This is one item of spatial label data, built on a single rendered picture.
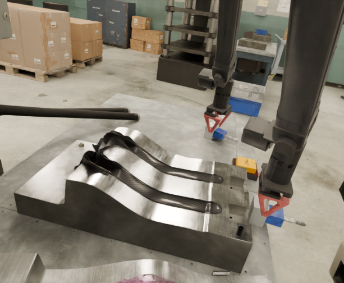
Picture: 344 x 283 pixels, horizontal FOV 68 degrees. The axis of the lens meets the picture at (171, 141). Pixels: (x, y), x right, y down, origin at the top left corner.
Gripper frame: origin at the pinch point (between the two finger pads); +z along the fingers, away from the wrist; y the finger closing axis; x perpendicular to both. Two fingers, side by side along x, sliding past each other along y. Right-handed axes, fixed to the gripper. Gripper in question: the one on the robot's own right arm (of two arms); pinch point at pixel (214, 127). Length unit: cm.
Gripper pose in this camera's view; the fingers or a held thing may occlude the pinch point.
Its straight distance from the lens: 103.6
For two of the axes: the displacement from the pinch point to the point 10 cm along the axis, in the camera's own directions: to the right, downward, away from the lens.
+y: -5.4, 3.4, -7.7
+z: -1.3, 8.7, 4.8
